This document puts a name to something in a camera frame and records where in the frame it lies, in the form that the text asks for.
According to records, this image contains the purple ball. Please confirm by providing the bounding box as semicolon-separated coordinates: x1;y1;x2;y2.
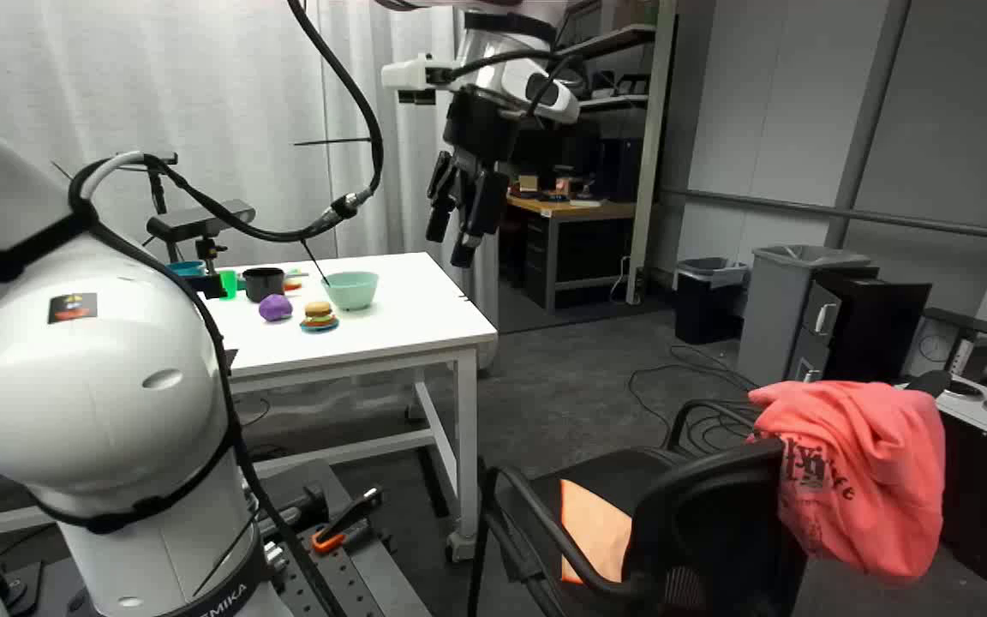
259;290;296;325

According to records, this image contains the black camera on stand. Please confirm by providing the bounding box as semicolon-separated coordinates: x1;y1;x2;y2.
146;198;262;267

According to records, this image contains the teal bowl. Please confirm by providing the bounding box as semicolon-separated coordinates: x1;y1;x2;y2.
323;267;382;317

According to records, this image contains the grey wall rail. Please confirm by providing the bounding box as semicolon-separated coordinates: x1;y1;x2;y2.
677;184;987;250

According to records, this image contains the metal shelf unit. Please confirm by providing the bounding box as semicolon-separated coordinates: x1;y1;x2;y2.
557;0;679;305

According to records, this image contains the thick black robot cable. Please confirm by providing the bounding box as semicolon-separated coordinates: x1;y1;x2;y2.
66;0;387;250

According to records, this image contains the black drawer cabinet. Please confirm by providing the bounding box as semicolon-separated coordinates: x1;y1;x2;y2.
784;267;935;386

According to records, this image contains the toy burger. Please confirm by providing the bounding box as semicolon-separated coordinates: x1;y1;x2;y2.
299;298;342;337

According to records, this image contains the small black trash bin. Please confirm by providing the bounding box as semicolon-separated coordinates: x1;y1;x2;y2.
673;253;753;347

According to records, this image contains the black mesh office chair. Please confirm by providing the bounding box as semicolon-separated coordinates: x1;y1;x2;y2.
467;394;829;617

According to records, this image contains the white curtain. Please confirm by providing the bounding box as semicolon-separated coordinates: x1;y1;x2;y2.
0;0;455;270

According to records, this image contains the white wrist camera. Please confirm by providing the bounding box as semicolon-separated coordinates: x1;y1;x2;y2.
376;54;455;111

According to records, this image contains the orange shirt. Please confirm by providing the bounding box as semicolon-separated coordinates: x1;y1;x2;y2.
744;376;951;582

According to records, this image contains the wooden desk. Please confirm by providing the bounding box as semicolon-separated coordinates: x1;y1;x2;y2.
500;193;642;317

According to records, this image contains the teal container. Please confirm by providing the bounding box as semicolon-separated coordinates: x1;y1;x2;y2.
166;256;213;288

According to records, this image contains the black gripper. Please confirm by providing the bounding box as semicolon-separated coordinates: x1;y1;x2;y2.
421;86;551;270

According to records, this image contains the black perforated mounting board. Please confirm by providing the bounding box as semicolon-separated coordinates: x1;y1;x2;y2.
243;456;437;617

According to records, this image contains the orange-handled black clamp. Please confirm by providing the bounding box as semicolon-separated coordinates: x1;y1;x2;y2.
305;482;387;560

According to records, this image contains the white table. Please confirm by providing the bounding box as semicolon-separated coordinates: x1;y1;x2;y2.
0;250;500;566

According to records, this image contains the black bowl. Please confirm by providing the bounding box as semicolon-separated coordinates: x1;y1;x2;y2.
242;263;288;305

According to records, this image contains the grey trash bin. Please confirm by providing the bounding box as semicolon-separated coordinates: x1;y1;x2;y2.
733;239;878;386

